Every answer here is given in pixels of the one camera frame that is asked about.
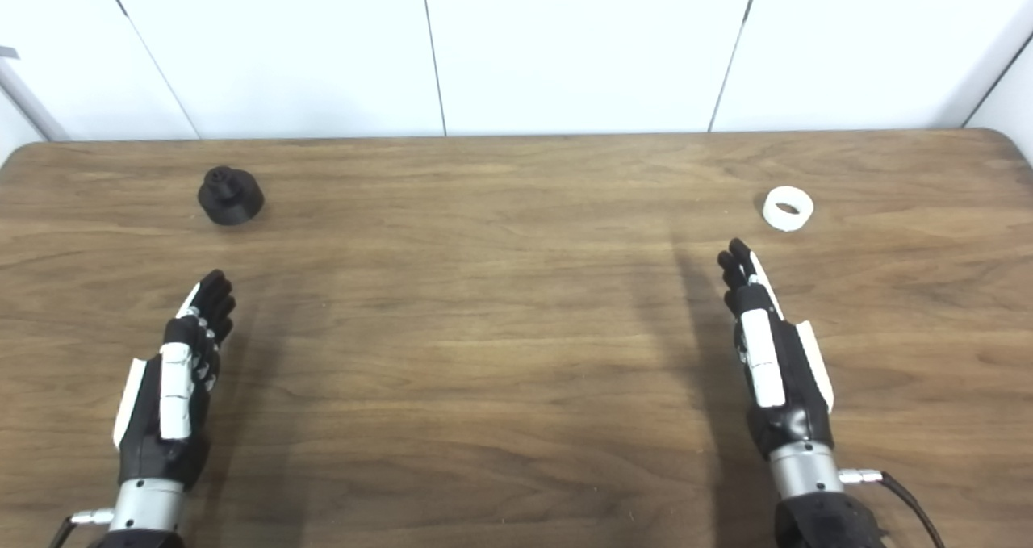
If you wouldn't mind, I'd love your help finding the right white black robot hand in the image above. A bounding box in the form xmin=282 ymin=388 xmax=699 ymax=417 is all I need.
xmin=717 ymin=238 xmax=835 ymax=460

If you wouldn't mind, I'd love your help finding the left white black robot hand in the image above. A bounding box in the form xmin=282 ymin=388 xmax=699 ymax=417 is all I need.
xmin=113 ymin=270 xmax=237 ymax=491

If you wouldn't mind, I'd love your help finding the white ring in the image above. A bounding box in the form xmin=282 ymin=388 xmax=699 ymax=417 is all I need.
xmin=763 ymin=186 xmax=814 ymax=232

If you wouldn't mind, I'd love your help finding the round black part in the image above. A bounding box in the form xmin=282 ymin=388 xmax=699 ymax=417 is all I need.
xmin=198 ymin=166 xmax=266 ymax=227

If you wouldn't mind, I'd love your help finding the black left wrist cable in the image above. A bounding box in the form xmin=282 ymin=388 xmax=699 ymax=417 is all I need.
xmin=48 ymin=509 xmax=115 ymax=548

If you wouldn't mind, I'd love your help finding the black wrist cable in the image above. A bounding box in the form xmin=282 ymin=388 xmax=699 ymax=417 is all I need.
xmin=839 ymin=469 xmax=945 ymax=548
xmin=48 ymin=509 xmax=115 ymax=548

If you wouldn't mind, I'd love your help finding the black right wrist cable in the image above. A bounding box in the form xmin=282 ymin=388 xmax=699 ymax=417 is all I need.
xmin=839 ymin=469 xmax=945 ymax=548

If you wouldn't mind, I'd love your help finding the gray wall corner post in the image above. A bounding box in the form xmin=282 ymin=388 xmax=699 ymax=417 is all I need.
xmin=0 ymin=52 xmax=70 ymax=142

